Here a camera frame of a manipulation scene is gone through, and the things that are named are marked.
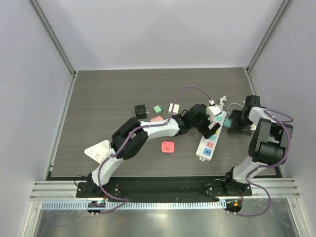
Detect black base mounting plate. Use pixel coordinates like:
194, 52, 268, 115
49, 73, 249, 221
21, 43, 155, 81
76, 176, 252, 202

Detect white triangular power socket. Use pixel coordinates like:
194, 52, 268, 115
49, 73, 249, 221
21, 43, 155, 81
84, 140, 110, 164

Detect aluminium frame post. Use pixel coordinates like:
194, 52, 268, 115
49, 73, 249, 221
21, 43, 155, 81
245, 0, 292, 75
29, 0, 76, 77

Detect aluminium front frame rail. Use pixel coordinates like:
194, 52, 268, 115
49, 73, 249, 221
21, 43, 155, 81
30, 177, 300, 203

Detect pink cube adapter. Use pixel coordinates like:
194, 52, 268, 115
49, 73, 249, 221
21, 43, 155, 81
150, 116, 164, 122

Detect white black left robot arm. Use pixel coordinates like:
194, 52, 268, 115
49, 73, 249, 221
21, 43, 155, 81
84, 104, 222, 198

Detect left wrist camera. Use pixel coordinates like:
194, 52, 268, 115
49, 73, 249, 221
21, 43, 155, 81
206, 100, 222, 120

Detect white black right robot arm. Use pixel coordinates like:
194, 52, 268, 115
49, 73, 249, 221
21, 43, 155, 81
222, 95, 294, 196

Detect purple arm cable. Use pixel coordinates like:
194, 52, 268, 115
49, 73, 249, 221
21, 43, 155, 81
234, 108, 294, 218
97, 86, 214, 213

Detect black cube socket adapter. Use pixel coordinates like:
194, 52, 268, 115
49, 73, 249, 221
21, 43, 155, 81
134, 104, 150, 119

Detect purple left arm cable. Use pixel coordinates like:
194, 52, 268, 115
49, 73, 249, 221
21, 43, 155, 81
97, 86, 214, 213

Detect white charging cable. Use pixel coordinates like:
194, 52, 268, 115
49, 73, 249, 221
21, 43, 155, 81
227, 102, 245, 118

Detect white perforated cable duct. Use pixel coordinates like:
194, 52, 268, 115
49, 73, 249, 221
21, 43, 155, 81
41, 200, 226, 211

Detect white power strip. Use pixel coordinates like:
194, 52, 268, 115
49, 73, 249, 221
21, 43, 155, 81
196, 111, 227, 161

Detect teal small charger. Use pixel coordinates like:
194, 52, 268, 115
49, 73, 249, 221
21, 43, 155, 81
223, 118, 232, 129

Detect aluminium left frame post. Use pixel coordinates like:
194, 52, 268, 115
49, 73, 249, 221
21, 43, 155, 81
29, 0, 76, 77

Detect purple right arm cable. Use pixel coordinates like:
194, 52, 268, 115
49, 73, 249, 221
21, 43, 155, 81
234, 108, 294, 218

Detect pink small plug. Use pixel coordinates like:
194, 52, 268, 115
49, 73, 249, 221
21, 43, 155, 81
161, 141, 175, 154

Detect green USB charger plug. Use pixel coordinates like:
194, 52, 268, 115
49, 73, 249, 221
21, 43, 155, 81
153, 105, 163, 114

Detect aluminium right frame post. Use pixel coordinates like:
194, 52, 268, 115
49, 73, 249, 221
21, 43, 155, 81
245, 0, 292, 75

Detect white USB wall charger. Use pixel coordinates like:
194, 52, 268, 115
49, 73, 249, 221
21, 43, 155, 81
168, 103, 180, 115

